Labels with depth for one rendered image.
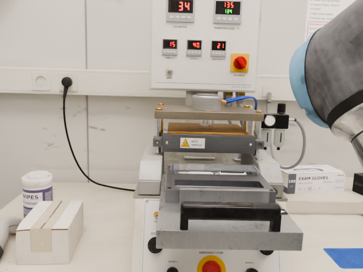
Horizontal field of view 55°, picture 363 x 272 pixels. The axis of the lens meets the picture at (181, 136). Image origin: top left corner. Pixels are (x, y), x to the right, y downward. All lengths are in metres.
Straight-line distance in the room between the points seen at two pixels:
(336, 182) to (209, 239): 0.91
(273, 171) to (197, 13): 0.52
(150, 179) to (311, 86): 0.45
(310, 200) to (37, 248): 0.85
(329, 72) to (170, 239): 0.32
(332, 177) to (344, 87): 0.97
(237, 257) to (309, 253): 0.27
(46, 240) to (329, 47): 0.72
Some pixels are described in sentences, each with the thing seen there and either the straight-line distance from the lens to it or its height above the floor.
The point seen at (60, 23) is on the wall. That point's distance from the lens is 1.49.
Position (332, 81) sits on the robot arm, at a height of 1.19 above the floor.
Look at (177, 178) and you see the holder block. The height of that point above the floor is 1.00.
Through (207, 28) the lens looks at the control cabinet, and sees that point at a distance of 1.08.
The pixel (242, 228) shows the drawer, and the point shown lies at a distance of 0.55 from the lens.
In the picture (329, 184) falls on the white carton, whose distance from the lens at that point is 1.37.
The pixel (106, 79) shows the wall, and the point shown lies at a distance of 1.38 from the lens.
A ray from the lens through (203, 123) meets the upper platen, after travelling 0.93.
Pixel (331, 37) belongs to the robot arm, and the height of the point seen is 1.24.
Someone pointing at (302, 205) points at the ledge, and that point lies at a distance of 1.25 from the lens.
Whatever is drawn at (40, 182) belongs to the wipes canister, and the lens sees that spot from 1.08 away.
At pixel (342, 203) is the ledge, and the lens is 1.30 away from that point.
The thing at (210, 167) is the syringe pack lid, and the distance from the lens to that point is 0.75.
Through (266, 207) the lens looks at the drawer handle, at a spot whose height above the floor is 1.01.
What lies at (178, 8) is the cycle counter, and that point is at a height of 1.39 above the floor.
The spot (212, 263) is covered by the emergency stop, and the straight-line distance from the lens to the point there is 0.78.
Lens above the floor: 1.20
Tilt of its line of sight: 10 degrees down
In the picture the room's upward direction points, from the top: 2 degrees clockwise
